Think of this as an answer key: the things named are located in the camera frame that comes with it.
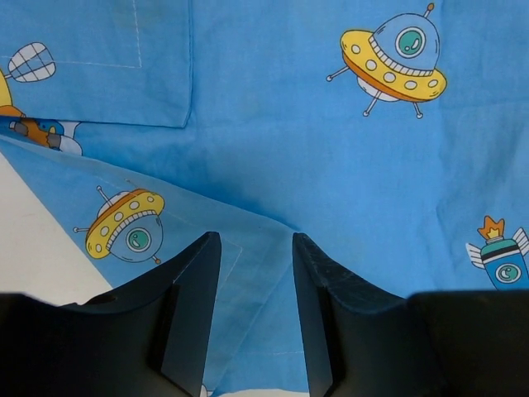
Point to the blue space print cloth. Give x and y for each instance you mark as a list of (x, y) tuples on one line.
[(393, 133)]

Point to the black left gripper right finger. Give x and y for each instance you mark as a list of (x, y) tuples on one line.
[(360, 340)]

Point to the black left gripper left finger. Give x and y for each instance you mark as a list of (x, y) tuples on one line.
[(148, 337)]

